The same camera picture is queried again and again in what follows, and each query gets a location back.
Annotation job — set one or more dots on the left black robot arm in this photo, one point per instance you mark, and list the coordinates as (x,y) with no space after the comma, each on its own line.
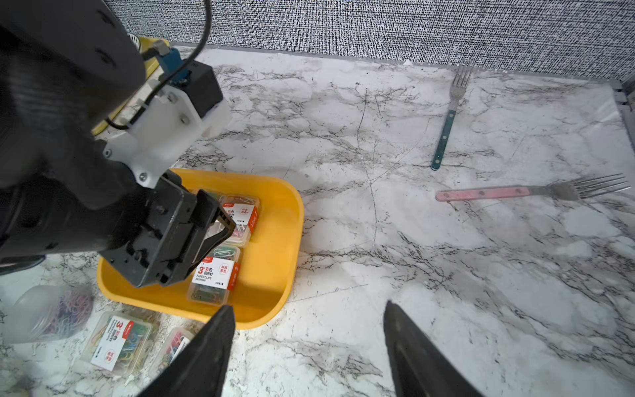
(91,125)

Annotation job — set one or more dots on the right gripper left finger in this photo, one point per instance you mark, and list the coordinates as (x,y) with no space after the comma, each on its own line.
(200,370)

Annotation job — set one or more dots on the clear paper clip box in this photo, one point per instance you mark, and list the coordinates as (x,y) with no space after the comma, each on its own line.
(119,344)

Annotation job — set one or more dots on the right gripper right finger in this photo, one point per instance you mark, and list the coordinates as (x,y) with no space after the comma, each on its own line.
(418,368)

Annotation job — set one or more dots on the green handled fork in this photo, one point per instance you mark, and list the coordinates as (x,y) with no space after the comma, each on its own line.
(457,92)

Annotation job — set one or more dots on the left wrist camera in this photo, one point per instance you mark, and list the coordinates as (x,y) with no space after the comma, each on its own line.
(187,108)

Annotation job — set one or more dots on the yellow plastic storage box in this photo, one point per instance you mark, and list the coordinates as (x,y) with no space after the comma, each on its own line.
(268,262)

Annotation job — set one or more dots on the round clear clip jar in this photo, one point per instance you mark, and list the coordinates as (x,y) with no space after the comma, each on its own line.
(47,313)

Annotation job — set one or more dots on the pink handled fork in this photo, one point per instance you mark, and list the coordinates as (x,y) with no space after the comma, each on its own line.
(575,190)

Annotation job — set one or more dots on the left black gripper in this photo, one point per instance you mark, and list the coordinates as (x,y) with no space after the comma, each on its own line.
(178,230)

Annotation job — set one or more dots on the yellow flat tray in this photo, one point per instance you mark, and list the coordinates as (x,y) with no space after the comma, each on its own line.
(151,64)

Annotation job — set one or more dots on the paper clip box front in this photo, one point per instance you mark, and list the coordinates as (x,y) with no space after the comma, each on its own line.
(215,276)

